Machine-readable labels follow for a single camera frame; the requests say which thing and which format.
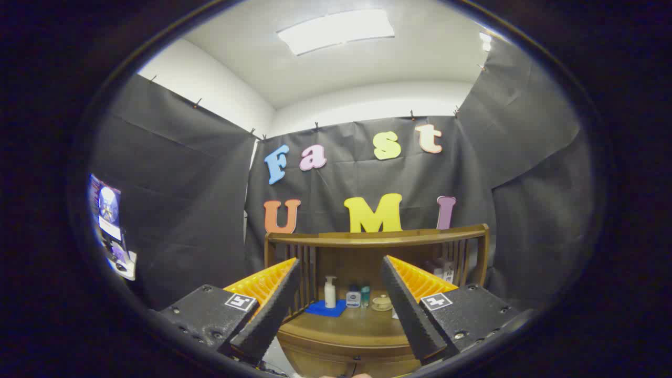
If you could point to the white bottle blue cap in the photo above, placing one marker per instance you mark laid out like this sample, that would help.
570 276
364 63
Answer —
353 299

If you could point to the clear teal bottle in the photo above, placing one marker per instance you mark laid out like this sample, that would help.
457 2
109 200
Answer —
365 296

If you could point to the white book with black text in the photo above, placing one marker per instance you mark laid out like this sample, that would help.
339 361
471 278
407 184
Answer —
449 271

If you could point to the ceiling light panel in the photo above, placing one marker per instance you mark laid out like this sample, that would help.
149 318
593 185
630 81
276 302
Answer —
336 30
485 42

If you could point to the wall poster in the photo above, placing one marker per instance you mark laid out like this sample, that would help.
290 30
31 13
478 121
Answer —
109 210

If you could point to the wooden cabinet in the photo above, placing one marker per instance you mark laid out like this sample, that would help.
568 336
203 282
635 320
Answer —
378 239

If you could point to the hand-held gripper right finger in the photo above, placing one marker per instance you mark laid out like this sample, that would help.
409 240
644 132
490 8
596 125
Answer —
409 310

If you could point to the wooden countertop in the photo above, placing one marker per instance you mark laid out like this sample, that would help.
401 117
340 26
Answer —
357 325

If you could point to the blue folded cloth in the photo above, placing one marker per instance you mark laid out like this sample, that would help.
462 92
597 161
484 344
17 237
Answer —
325 308

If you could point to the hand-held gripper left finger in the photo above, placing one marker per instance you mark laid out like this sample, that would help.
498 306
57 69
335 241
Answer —
273 310

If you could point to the white pump bottle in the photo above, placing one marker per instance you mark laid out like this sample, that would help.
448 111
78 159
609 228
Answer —
329 293

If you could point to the beige lidded tea cup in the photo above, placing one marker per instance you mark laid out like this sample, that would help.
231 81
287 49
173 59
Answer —
381 303

